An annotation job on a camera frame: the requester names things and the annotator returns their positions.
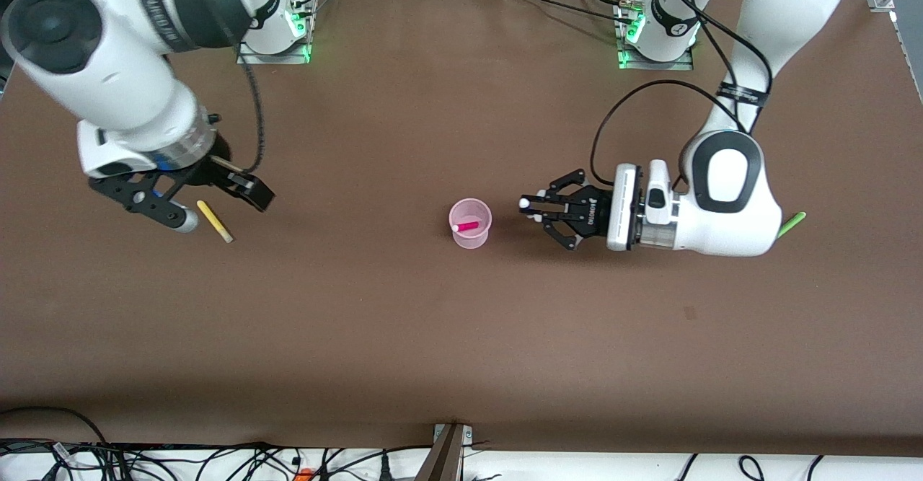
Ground green marker pen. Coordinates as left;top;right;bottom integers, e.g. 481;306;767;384
777;211;807;241

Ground black cable strap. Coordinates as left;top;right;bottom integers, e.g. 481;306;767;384
717;84;769;109

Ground metal table edge bracket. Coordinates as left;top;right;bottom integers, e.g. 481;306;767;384
415;423;474;481

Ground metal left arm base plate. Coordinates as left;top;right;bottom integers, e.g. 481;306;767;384
617;1;694;71

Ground long black table cable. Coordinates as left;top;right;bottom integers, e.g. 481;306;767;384
492;0;637;25

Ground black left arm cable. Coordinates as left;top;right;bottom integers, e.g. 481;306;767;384
590;0;774;187

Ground thick black arched cable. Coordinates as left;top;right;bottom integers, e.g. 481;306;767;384
0;405;110;447

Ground yellow marker pen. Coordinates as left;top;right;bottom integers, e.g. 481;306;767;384
196;200;235;244

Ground pink cup pen holder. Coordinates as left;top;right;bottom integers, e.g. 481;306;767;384
448;198;493;250

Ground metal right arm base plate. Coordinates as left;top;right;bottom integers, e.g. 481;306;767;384
237;5;313;65

